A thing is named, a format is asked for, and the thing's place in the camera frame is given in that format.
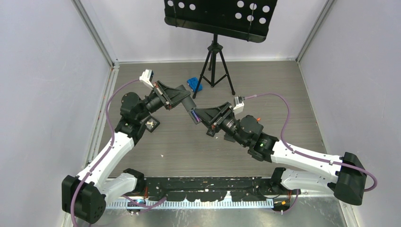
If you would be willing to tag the black music stand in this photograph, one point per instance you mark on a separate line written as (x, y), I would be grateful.
(247, 20)

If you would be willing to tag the blue purple battery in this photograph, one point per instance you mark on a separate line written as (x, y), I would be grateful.
(196, 117)

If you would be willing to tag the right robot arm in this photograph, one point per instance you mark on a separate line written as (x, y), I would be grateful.
(343, 176)

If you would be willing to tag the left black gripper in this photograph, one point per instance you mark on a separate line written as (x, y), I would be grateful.
(170, 96)

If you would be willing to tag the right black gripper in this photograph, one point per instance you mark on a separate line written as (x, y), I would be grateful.
(216, 116)

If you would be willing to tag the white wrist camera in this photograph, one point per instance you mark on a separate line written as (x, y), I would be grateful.
(238, 104)
(146, 78)

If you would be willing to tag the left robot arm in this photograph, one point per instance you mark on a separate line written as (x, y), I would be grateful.
(86, 195)

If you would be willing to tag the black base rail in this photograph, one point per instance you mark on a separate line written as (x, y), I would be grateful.
(208, 189)

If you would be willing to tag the black battery cover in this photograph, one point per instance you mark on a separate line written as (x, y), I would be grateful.
(229, 138)

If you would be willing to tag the black square frame box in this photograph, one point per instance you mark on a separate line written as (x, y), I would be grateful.
(151, 123)

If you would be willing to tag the blue toy car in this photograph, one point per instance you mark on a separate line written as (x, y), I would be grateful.
(193, 83)

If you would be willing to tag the black remote with buttons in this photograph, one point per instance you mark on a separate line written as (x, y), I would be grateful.
(211, 131)

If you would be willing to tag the plain black remote control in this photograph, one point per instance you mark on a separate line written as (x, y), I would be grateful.
(188, 102)

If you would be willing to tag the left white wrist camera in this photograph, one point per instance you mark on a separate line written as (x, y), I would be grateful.
(146, 78)

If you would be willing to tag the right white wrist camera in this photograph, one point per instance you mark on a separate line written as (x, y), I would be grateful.
(238, 104)

